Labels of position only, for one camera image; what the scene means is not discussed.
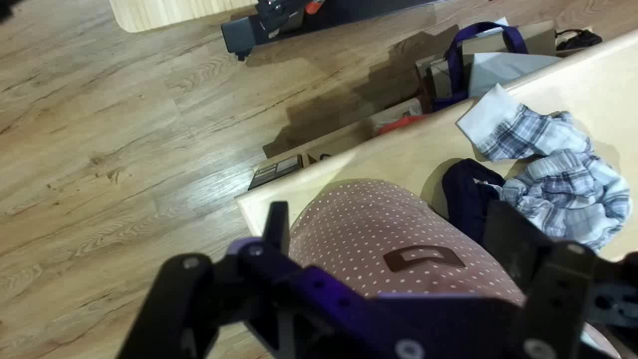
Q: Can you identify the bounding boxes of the purple handled tote bag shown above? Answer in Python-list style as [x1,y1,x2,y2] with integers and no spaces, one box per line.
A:
[415,22,558,112]

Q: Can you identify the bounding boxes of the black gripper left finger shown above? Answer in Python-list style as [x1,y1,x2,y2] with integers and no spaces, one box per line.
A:
[118,202,291,359]

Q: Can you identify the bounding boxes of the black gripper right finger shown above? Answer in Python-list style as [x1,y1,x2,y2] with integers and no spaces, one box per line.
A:
[484,202,638,359]

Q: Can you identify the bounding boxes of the pink polka dot laundry bin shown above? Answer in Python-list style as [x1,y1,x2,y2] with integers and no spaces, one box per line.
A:
[289,180,524,307]

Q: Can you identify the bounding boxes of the blue plaid pajama pants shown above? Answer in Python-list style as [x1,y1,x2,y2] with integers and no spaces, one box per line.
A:
[456,86,632,250]

